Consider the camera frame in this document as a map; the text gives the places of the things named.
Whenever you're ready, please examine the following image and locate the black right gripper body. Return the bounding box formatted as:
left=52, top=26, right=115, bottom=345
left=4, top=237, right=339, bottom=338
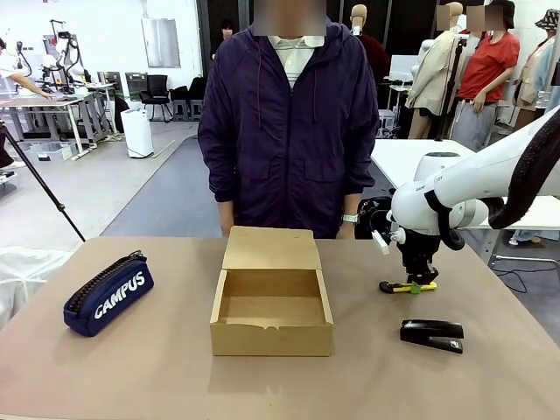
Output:
left=395, top=230, right=441, bottom=270

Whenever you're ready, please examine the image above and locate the yellow black utility knife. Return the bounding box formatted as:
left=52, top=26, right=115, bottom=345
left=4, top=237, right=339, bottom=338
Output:
left=378, top=281, right=438, bottom=295

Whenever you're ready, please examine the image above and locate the black stapler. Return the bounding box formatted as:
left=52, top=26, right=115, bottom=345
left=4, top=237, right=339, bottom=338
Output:
left=399, top=318, right=466, bottom=354

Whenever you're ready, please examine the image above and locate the brown cardboard box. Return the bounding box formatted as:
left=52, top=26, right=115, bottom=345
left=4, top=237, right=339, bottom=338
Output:
left=208, top=225, right=335, bottom=358

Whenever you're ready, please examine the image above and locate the person's right forearm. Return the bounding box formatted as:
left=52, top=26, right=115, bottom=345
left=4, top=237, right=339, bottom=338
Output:
left=207, top=143, right=241, bottom=205

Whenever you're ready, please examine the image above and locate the person's left forearm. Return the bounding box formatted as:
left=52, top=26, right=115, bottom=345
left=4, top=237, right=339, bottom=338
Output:
left=343, top=143, right=378, bottom=207

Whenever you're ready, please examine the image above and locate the person's right hand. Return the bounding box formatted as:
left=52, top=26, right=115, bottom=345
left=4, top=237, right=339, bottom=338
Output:
left=218, top=199, right=235, bottom=240

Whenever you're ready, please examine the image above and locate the white table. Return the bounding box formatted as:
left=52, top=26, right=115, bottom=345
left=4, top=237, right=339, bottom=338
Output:
left=369, top=138, right=560, bottom=268

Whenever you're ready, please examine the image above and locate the person in purple jacket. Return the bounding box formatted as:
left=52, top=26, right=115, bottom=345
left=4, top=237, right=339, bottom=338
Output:
left=196, top=21, right=381, bottom=241

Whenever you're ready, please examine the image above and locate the mannequin in beige jacket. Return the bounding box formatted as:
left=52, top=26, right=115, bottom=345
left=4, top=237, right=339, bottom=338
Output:
left=404, top=2, right=467, bottom=141

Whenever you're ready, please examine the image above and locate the mannequin in dark red top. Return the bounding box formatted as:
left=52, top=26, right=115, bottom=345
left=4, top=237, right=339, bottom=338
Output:
left=349, top=3, right=391, bottom=84

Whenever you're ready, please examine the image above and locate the mannequin with bucket hat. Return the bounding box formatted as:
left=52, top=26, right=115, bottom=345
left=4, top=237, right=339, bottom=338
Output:
left=514, top=10, right=560, bottom=113

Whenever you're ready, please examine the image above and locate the background person in black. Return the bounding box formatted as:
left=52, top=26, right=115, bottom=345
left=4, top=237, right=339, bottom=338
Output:
left=209, top=17, right=236, bottom=60

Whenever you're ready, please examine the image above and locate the white air purifier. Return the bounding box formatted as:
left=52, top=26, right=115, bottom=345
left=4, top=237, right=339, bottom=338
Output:
left=120, top=108, right=154, bottom=159

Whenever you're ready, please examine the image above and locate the navy CAMPUS pencil case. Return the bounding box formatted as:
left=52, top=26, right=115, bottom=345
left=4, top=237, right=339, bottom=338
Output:
left=62, top=249, right=156, bottom=338

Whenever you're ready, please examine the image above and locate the black office chair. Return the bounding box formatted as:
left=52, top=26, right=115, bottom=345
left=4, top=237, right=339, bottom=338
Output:
left=139, top=73, right=172, bottom=123

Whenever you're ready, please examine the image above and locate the clear plastic floor bin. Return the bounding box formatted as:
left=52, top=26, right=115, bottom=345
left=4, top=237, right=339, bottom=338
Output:
left=25, top=140, right=74, bottom=164

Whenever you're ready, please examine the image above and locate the black tripod leg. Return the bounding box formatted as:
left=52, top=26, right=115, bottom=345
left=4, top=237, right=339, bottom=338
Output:
left=0, top=122, right=88, bottom=243

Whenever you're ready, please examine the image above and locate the white cloth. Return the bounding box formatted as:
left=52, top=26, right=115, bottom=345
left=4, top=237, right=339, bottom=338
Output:
left=0, top=245, right=74, bottom=332

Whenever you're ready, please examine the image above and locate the grey workbench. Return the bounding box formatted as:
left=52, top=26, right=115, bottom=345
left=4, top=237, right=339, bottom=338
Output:
left=0, top=94, right=116, bottom=159

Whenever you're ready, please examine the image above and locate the background person in white shirt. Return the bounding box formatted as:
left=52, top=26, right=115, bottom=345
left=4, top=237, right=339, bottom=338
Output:
left=0, top=38, right=54, bottom=100

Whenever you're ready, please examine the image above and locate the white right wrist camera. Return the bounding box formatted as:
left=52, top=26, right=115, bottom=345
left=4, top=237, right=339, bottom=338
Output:
left=371, top=229, right=391, bottom=256

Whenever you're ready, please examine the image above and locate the black floor cable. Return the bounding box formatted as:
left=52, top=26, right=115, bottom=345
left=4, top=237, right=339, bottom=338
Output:
left=493, top=256, right=531, bottom=295

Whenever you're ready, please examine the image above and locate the black camera tripod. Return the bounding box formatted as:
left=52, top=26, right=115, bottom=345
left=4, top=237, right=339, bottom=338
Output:
left=435, top=37, right=469, bottom=142

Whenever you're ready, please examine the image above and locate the grey wall panel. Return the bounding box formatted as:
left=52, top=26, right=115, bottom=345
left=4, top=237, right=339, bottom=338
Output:
left=140, top=17, right=181, bottom=69

